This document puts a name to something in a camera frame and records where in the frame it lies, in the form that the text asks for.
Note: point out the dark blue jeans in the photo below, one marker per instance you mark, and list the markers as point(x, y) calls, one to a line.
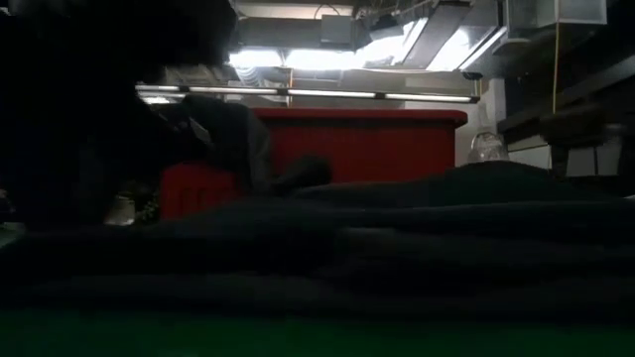
point(347, 248)

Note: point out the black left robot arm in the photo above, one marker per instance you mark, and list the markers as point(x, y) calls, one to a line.
point(99, 99)

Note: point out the red plastic laundry basket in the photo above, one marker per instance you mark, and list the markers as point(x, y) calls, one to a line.
point(357, 144)

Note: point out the long ceiling light bar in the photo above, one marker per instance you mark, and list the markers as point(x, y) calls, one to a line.
point(327, 93)

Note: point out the grey ceiling box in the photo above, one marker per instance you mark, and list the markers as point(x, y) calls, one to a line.
point(337, 31)

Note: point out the green table mat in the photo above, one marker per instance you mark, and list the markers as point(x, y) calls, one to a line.
point(317, 342)

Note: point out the clear spray bottle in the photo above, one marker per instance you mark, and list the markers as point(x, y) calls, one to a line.
point(488, 149)

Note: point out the white boards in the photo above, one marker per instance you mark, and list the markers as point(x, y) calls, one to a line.
point(595, 156)

